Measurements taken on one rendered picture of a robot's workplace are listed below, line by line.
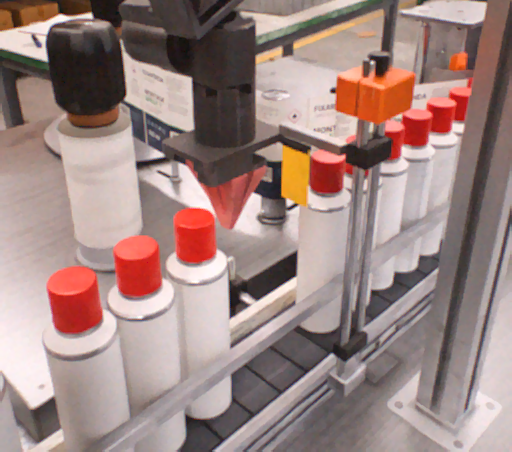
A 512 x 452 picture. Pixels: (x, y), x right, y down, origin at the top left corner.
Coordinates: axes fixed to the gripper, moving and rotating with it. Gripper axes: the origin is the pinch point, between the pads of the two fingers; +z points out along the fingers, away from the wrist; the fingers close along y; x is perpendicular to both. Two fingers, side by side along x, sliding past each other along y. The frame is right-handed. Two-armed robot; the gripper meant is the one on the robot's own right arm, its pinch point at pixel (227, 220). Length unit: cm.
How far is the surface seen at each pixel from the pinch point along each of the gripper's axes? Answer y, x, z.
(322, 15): -160, -114, 21
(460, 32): -47.5, -1.6, -10.3
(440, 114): -26.9, 7.5, -5.9
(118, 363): 18.7, 8.4, 0.6
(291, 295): -6.5, 3.4, 11.2
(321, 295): -3.0, 10.1, 5.6
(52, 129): -14, -63, 12
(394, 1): -233, -128, 27
